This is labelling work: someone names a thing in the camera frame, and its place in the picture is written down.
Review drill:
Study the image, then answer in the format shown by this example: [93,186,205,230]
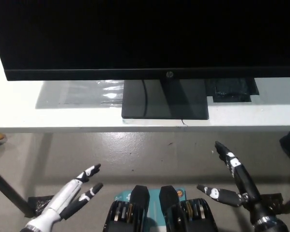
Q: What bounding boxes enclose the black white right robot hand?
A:
[196,141,278,224]

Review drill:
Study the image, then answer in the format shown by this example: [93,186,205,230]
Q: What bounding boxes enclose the black floor tape patch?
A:
[28,195,55,217]
[259,192,285,215]

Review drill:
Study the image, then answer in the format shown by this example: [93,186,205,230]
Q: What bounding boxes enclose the black HP computer monitor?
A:
[0,0,290,120]

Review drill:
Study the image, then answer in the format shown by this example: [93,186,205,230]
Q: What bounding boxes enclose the teal cardboard box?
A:
[113,188,187,232]

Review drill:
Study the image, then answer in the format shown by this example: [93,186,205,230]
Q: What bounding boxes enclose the black plastic bag on table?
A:
[206,78,259,103]

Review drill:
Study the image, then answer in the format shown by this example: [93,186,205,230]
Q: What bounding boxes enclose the black ribbed robot body block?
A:
[101,185,152,232]
[159,185,219,232]

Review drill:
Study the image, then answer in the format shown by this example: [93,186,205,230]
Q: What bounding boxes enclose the clear plastic tape sheet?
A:
[35,80,125,109]

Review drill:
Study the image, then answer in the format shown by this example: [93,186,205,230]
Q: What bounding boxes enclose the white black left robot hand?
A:
[25,163,104,228]

